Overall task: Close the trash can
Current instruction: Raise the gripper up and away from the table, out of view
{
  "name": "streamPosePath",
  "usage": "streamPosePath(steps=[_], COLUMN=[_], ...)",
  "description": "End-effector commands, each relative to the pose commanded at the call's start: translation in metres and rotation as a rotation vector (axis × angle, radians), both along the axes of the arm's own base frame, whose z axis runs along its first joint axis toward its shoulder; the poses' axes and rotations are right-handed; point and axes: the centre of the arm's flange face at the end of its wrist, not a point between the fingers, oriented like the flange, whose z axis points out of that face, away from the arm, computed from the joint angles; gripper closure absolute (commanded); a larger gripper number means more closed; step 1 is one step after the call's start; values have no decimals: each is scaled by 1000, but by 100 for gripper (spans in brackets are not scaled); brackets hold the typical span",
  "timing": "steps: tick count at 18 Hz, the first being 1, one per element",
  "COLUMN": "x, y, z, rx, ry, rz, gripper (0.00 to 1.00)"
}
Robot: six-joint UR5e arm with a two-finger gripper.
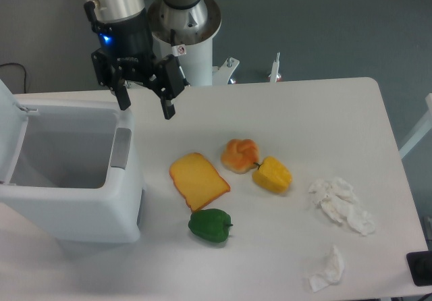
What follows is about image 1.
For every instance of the white trash can body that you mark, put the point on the white trash can body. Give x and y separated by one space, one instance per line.
78 176

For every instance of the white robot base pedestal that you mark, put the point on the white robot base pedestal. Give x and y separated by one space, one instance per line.
186 28

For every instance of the yellow bell pepper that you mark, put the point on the yellow bell pepper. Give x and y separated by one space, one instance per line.
272 175

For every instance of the black device at edge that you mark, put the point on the black device at edge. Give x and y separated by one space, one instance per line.
419 264

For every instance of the orange toast slice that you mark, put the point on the orange toast slice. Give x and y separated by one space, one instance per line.
197 180

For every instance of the orange bread roll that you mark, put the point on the orange bread roll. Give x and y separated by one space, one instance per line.
240 156

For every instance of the white table frame leg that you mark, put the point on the white table frame leg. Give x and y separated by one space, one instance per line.
418 132

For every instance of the large crumpled white tissue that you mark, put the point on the large crumpled white tissue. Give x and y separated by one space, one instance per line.
336 198

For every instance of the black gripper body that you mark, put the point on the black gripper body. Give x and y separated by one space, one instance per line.
128 42

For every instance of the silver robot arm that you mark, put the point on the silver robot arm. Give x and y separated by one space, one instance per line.
114 10

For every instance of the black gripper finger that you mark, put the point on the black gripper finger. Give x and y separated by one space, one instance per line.
111 77
167 81

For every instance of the small crumpled white tissue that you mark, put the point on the small crumpled white tissue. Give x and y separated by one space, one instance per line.
331 273

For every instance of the white trash can lid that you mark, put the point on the white trash can lid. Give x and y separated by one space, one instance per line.
14 122

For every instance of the green bell pepper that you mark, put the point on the green bell pepper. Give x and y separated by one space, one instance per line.
212 225

